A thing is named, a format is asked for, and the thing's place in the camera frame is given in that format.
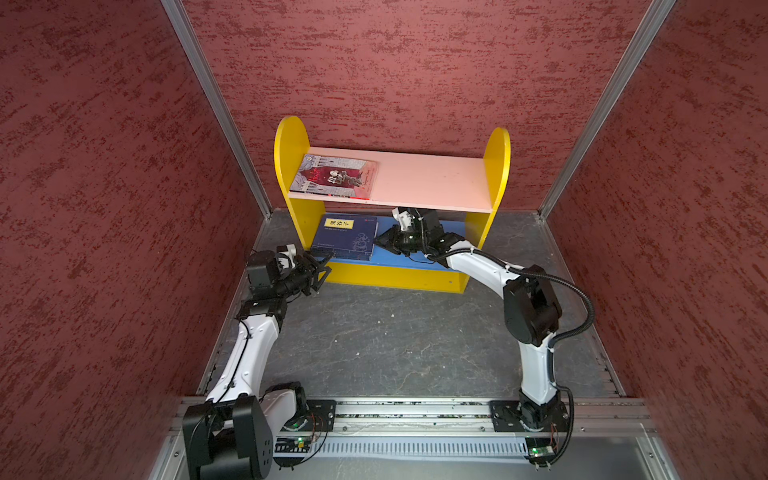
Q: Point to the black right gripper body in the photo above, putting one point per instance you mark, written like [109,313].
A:
[415,240]

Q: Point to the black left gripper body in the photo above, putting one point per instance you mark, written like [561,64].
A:
[295,279]

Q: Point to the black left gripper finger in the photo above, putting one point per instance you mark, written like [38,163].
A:
[316,258]
[315,279]

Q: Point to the blue Chinese book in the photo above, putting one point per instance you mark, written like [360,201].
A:
[345,237]

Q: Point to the pink Hamlet picture book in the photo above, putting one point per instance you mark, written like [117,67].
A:
[334,176]

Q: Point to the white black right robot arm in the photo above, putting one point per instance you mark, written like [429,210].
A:
[531,307]

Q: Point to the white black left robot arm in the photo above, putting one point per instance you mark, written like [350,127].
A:
[233,433]

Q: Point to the yellow pink blue bookshelf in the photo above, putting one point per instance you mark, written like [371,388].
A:
[472,186]

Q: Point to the left green circuit board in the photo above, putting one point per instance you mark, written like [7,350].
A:
[293,446]

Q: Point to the green circuit board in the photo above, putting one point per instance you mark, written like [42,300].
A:
[540,451]
[293,446]

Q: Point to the right green circuit board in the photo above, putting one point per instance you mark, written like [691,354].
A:
[540,451]

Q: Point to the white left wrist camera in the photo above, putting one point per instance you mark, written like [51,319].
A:
[286,256]

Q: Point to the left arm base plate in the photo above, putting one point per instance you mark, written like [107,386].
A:
[320,417]

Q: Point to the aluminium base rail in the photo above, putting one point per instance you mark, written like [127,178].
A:
[463,416]

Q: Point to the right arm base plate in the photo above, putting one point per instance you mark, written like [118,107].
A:
[516,417]

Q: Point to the right aluminium corner post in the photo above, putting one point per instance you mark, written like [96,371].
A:
[645,33]

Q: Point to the aluminium corner post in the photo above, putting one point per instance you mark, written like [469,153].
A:
[645,33]
[193,50]

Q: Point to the left aluminium corner post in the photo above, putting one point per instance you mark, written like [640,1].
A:
[193,50]

